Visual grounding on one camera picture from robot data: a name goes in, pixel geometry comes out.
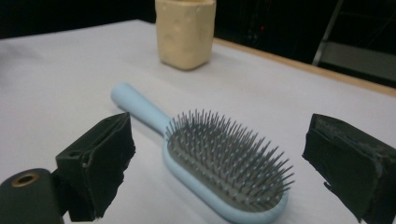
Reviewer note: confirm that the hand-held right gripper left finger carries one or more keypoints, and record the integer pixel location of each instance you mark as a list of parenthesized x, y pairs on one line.
[(93, 161)]

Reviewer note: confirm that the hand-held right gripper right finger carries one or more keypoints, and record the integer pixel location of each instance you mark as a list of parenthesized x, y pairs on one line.
[(351, 168)]

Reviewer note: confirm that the light blue hairbrush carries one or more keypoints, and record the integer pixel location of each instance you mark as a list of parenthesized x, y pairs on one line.
[(218, 161)]

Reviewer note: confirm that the beige square cup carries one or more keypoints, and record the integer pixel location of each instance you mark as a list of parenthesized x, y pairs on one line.
[(185, 34)]

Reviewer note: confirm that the white table mat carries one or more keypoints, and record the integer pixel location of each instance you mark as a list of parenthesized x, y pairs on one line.
[(62, 77)]

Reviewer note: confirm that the grey metal stand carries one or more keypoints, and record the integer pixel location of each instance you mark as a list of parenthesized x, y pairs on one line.
[(358, 59)]

